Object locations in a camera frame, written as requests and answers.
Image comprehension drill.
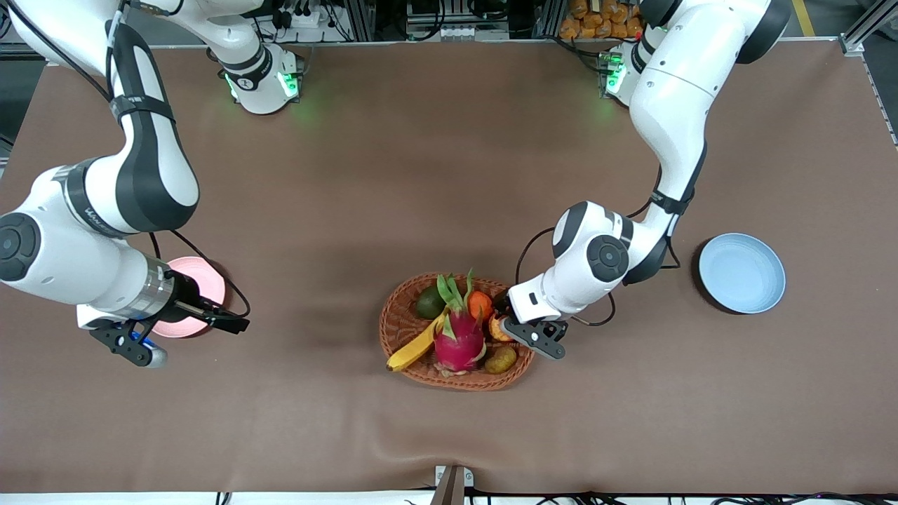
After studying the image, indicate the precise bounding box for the aluminium frame post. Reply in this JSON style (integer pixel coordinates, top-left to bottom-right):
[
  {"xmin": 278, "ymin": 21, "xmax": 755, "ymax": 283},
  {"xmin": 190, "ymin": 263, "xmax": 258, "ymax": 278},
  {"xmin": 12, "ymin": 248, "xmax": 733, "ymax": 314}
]
[
  {"xmin": 838, "ymin": 0, "xmax": 898, "ymax": 57},
  {"xmin": 532, "ymin": 0, "xmax": 566, "ymax": 39},
  {"xmin": 342, "ymin": 0, "xmax": 377, "ymax": 43}
]

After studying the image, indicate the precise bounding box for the dark green avocado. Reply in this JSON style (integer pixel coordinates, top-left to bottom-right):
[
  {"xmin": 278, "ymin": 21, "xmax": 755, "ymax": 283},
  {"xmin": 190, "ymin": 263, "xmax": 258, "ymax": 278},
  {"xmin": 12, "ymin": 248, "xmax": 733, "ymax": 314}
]
[{"xmin": 416, "ymin": 285, "xmax": 447, "ymax": 320}]

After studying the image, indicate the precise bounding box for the yellow banana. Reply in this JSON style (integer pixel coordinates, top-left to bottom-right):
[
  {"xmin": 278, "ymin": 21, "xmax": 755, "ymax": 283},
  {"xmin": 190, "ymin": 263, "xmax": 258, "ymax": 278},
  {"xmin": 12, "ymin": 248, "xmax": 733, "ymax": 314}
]
[{"xmin": 386, "ymin": 307, "xmax": 450, "ymax": 372}]

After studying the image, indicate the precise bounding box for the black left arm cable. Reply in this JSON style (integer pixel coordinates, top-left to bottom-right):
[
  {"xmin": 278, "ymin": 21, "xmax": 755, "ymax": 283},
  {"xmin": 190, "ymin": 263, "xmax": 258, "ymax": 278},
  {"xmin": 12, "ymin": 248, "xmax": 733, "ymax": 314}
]
[{"xmin": 516, "ymin": 163, "xmax": 683, "ymax": 328}]

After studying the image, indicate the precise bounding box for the white power strip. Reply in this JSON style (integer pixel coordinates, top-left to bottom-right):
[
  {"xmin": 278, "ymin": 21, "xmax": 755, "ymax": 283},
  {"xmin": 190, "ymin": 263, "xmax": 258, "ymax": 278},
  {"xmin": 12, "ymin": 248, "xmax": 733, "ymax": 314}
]
[{"xmin": 277, "ymin": 0, "xmax": 342, "ymax": 30}]

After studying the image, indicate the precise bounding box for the brown kiwi fruit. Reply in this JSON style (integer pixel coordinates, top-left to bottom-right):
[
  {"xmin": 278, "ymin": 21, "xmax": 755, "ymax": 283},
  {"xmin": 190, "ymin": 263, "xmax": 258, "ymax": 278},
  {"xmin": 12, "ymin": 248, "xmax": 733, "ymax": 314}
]
[{"xmin": 484, "ymin": 346, "xmax": 518, "ymax": 375}]

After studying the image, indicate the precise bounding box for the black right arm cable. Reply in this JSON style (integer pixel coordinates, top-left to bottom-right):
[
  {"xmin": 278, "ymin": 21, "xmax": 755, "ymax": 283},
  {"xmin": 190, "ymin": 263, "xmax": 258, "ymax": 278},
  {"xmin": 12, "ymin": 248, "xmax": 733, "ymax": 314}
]
[{"xmin": 6, "ymin": 0, "xmax": 252, "ymax": 318}]

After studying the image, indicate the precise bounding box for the brown table cover cloth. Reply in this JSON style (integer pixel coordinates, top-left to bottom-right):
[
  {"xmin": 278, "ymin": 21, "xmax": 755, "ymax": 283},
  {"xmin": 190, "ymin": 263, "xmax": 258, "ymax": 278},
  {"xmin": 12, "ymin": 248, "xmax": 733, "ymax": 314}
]
[{"xmin": 0, "ymin": 39, "xmax": 898, "ymax": 495}]

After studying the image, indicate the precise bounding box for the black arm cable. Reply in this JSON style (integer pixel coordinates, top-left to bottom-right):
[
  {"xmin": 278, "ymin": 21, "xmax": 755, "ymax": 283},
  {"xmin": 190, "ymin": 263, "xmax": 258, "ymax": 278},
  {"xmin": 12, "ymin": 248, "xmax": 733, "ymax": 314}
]
[
  {"xmin": 516, "ymin": 163, "xmax": 683, "ymax": 328},
  {"xmin": 6, "ymin": 0, "xmax": 252, "ymax": 318}
]

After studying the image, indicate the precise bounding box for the bag of orange buns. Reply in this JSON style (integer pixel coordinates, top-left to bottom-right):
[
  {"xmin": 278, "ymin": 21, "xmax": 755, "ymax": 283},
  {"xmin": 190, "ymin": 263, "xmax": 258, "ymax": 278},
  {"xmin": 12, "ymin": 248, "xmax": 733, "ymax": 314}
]
[{"xmin": 559, "ymin": 0, "xmax": 646, "ymax": 40}]

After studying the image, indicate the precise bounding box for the pink dragon fruit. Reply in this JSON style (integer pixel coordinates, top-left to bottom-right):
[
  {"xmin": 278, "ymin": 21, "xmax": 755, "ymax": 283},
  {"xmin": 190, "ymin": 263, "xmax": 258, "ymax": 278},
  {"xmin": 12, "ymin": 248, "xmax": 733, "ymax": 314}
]
[{"xmin": 433, "ymin": 270, "xmax": 488, "ymax": 374}]

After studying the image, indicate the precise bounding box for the pink plate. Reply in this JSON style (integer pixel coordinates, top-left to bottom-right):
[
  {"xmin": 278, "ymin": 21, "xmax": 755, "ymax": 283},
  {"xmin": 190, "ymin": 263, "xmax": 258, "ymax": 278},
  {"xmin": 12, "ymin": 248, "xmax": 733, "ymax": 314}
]
[{"xmin": 149, "ymin": 256, "xmax": 227, "ymax": 339}]

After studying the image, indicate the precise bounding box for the light blue plate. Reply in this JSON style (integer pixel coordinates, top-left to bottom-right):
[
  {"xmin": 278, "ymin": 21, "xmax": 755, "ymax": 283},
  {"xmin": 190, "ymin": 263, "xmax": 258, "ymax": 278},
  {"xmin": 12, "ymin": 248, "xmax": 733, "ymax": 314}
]
[{"xmin": 698, "ymin": 233, "xmax": 786, "ymax": 315}]

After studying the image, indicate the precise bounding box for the brown wicker basket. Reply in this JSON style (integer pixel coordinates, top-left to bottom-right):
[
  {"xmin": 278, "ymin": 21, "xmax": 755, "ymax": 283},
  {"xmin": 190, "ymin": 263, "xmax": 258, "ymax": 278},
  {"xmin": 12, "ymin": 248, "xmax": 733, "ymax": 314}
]
[{"xmin": 380, "ymin": 272, "xmax": 537, "ymax": 391}]

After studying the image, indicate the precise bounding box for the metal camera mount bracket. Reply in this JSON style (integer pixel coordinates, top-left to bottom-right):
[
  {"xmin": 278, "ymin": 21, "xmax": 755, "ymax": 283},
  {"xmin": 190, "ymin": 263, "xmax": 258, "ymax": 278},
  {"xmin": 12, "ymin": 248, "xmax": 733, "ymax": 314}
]
[{"xmin": 430, "ymin": 465, "xmax": 475, "ymax": 505}]

